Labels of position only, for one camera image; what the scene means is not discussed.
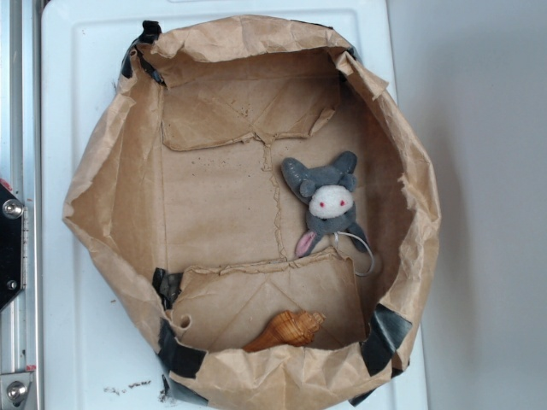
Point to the orange spiral sea shell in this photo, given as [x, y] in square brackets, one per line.
[295, 329]

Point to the brown paper bag tray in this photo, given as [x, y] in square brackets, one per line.
[182, 204]

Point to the grey plush bunny toy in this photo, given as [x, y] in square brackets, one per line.
[328, 193]

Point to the black metal bracket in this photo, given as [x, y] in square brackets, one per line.
[13, 245]

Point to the aluminium frame rail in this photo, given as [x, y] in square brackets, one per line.
[22, 376]

